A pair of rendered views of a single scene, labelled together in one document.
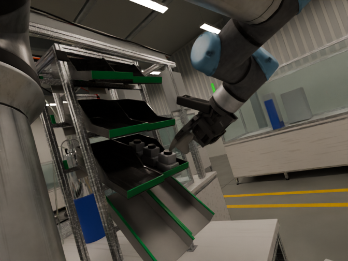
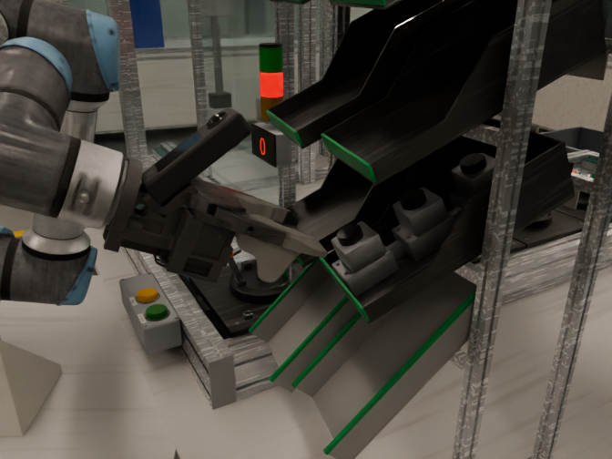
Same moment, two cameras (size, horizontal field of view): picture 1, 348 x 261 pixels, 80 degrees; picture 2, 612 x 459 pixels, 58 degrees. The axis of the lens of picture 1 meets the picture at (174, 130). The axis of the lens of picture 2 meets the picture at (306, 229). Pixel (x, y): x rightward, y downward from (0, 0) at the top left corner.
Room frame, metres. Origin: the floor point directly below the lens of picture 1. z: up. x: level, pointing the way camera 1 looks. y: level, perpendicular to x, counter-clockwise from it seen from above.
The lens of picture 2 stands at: (0.92, -0.49, 1.53)
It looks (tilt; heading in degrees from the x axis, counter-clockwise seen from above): 24 degrees down; 118
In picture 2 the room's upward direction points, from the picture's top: straight up
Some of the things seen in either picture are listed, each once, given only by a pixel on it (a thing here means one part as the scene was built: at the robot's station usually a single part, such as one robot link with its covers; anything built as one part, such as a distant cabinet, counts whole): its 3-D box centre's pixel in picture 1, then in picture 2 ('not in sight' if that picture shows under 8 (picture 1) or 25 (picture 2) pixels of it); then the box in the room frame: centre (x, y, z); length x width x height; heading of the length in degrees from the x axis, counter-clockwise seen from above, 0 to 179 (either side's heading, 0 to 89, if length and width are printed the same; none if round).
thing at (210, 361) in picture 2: not in sight; (156, 270); (0.08, 0.35, 0.91); 0.89 x 0.06 x 0.11; 147
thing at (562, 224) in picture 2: not in sight; (525, 202); (0.80, 0.95, 1.01); 0.24 x 0.24 x 0.13; 57
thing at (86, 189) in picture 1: (76, 167); not in sight; (1.34, 0.67, 1.32); 0.14 x 0.14 x 0.38
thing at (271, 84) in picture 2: not in sight; (271, 83); (0.30, 0.53, 1.33); 0.05 x 0.05 x 0.05
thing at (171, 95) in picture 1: (185, 124); not in sight; (2.15, -0.14, 1.42); 0.30 x 0.09 x 1.13; 147
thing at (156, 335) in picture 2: not in sight; (149, 310); (0.21, 0.20, 0.93); 0.21 x 0.07 x 0.06; 147
